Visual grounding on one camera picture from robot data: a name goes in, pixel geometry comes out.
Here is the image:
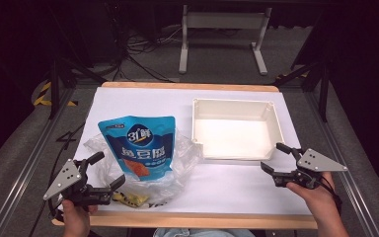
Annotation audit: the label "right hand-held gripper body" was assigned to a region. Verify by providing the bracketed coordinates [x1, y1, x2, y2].
[271, 148, 349, 191]

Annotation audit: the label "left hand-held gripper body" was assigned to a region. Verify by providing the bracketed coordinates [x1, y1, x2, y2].
[42, 159, 113, 208]

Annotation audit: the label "blue snack pouch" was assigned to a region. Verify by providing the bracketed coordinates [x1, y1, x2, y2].
[97, 115, 177, 182]

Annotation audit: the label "clear plastic bag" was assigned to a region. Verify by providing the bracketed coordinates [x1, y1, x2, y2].
[83, 129, 205, 208]

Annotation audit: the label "person's right hand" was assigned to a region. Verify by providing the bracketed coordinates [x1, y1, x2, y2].
[285, 171, 341, 222]

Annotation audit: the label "person's left hand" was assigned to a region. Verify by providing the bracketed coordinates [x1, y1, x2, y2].
[61, 198, 99, 237]

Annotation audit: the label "yellow snack packet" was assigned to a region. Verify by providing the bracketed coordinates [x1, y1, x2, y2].
[112, 191, 150, 208]

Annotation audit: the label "white table sheet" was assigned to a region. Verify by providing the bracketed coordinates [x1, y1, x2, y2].
[58, 86, 313, 216]

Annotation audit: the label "white plastic bin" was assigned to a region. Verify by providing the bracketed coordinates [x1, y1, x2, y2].
[190, 97, 285, 162]

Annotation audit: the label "black metal stand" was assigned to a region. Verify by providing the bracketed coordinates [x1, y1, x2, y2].
[274, 55, 332, 123]
[47, 57, 108, 120]

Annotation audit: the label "yellow black floor tape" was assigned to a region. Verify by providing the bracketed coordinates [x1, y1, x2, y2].
[33, 80, 79, 108]

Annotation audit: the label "person's blue jeans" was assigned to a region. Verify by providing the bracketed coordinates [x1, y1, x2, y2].
[152, 227, 256, 237]

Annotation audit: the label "white metal stand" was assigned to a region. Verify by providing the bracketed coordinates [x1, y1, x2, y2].
[178, 4, 273, 76]

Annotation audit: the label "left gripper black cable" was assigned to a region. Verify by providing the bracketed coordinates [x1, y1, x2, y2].
[47, 197, 65, 223]

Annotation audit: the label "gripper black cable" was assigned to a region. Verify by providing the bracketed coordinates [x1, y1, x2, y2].
[319, 176, 343, 215]
[47, 197, 65, 223]

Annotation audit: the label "aluminium rail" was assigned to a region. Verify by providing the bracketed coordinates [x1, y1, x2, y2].
[304, 92, 379, 237]
[0, 88, 77, 237]

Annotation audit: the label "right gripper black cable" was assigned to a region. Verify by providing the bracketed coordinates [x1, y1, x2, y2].
[319, 176, 343, 215]

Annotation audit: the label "bundle of floor cables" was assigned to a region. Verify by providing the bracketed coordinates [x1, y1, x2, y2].
[112, 6, 186, 83]

